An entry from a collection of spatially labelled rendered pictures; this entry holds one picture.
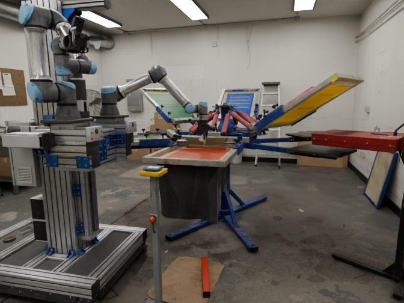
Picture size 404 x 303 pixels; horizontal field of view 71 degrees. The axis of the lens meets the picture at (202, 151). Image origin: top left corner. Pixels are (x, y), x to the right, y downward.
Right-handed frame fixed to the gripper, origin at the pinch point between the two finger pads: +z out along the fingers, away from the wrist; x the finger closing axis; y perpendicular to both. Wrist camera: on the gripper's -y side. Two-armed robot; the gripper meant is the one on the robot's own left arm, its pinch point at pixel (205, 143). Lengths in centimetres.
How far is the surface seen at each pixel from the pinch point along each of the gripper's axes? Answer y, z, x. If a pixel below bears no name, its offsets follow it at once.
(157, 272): 11, 73, 80
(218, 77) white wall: 81, -88, -412
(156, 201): 10, 25, 80
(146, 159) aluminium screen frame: 26, 3, 61
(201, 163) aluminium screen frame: -14, 4, 61
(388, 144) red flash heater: -131, -6, 18
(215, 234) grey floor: 0, 101, -36
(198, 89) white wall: 129, -63, -412
